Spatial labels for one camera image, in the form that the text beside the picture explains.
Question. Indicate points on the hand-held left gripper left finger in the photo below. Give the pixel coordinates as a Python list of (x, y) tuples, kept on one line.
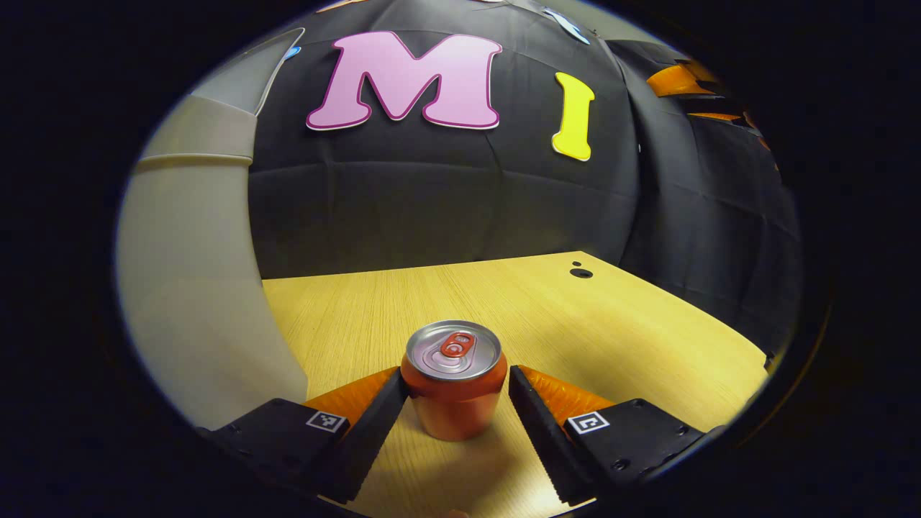
[(370, 424)]

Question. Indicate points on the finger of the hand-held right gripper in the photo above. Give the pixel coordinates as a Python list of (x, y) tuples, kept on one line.
[(719, 116), (676, 80)]

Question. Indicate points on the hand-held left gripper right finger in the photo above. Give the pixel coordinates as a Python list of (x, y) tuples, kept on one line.
[(543, 432)]

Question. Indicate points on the orange pop can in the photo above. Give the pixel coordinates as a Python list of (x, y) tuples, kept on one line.
[(455, 396)]

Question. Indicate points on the white desktop garbage bin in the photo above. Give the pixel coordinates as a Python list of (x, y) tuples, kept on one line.
[(194, 288)]

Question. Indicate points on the wooden desktop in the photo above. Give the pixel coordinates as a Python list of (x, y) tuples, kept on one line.
[(575, 338)]

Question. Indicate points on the black backdrop cloth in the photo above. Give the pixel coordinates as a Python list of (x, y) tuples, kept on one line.
[(446, 201)]

